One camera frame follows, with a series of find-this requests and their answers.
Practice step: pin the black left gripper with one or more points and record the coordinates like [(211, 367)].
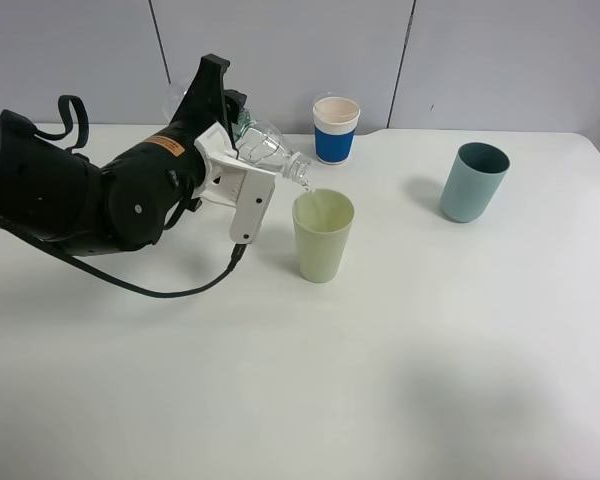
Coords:
[(146, 188)]

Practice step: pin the clear bottle green label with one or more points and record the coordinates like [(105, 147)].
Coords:
[(261, 144)]

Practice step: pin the pale green plastic cup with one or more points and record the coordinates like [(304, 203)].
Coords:
[(322, 221)]

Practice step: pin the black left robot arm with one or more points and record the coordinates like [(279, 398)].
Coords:
[(51, 191)]

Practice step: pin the blue sleeved paper cup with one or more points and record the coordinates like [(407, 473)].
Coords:
[(335, 121)]

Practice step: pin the teal blue plastic cup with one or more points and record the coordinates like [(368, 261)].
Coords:
[(475, 176)]

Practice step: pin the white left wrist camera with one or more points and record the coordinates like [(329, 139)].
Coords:
[(233, 183)]

